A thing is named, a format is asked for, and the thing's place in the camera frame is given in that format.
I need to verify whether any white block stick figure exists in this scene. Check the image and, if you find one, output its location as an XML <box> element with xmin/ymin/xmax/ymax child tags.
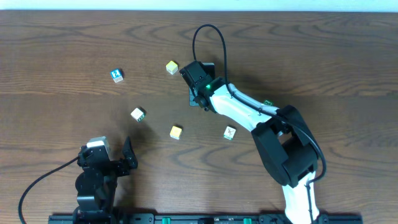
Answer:
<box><xmin>223</xmin><ymin>126</ymin><xmax>236</xmax><ymax>140</ymax></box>

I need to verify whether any white block green side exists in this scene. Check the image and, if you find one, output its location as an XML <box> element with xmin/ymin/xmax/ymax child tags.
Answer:
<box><xmin>130</xmin><ymin>107</ymin><xmax>146</xmax><ymax>122</ymax></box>

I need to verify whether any yellow block upper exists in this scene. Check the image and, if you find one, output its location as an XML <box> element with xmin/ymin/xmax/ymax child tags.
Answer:
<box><xmin>166</xmin><ymin>60</ymin><xmax>178</xmax><ymax>75</ymax></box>

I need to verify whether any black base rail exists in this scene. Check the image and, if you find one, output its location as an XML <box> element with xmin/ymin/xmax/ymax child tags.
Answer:
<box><xmin>48</xmin><ymin>212</ymin><xmax>364</xmax><ymax>224</ymax></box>

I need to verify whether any yellow block lower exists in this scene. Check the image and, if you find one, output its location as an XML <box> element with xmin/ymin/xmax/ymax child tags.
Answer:
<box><xmin>170</xmin><ymin>126</ymin><xmax>182</xmax><ymax>139</ymax></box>

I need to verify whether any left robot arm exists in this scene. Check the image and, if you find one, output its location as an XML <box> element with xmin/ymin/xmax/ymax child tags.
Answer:
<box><xmin>73</xmin><ymin>136</ymin><xmax>138</xmax><ymax>223</ymax></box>

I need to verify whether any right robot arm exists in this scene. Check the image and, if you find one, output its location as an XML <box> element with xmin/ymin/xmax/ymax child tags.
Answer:
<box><xmin>180</xmin><ymin>61</ymin><xmax>321</xmax><ymax>223</ymax></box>

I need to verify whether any yellow block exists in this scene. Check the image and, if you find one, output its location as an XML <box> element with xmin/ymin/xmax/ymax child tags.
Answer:
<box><xmin>170</xmin><ymin>126</ymin><xmax>182</xmax><ymax>139</ymax></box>
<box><xmin>166</xmin><ymin>60</ymin><xmax>178</xmax><ymax>75</ymax></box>

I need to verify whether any blue number 2 block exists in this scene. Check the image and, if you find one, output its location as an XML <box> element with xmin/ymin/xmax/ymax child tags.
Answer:
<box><xmin>110</xmin><ymin>68</ymin><xmax>124</xmax><ymax>83</ymax></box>

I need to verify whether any green letter R block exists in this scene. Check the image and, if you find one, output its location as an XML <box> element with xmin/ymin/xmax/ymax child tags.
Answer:
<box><xmin>264</xmin><ymin>100</ymin><xmax>274</xmax><ymax>106</ymax></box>

